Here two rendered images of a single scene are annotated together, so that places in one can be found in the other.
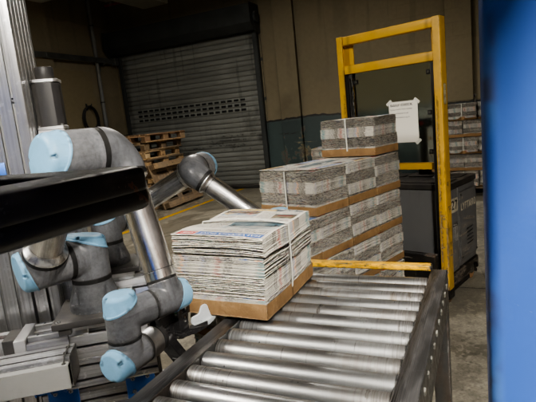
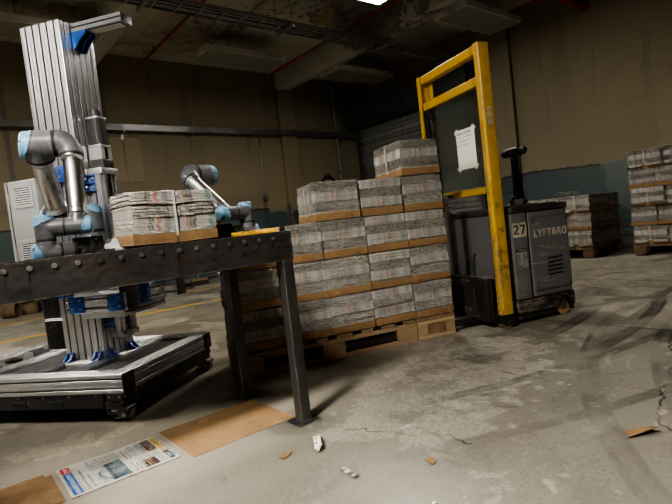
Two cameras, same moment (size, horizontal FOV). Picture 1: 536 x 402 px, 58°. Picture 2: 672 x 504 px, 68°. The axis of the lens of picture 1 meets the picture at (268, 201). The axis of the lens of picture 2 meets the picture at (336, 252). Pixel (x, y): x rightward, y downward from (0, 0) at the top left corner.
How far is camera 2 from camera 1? 1.72 m
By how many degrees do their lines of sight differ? 27
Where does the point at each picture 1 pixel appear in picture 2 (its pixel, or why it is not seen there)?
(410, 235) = (484, 263)
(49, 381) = not seen: hidden behind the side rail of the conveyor
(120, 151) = (60, 141)
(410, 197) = (482, 224)
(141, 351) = (50, 248)
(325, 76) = (545, 129)
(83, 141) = (37, 135)
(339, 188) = (347, 200)
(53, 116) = (95, 139)
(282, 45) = (500, 102)
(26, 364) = not seen: hidden behind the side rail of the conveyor
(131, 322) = (43, 229)
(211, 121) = not seen: hidden behind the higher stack
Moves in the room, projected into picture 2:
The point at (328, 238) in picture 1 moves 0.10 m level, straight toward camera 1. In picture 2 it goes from (332, 241) to (323, 243)
